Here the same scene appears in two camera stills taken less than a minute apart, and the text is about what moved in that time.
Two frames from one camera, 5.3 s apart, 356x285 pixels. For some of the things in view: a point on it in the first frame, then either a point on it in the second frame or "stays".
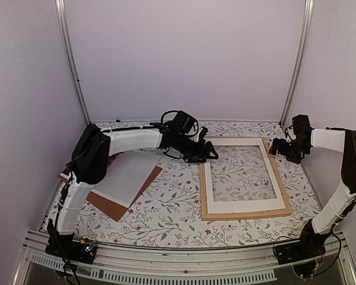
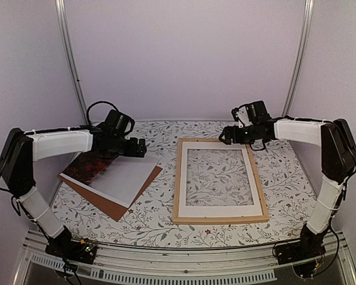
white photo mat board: x=243 y=205 → x=217 y=211
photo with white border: x=127 y=172 stays
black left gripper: x=202 y=155 → x=132 y=151
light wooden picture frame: x=206 y=217 → x=177 y=219
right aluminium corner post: x=308 y=9 stays
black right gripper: x=281 y=142 → x=235 y=139
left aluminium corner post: x=59 y=7 stays
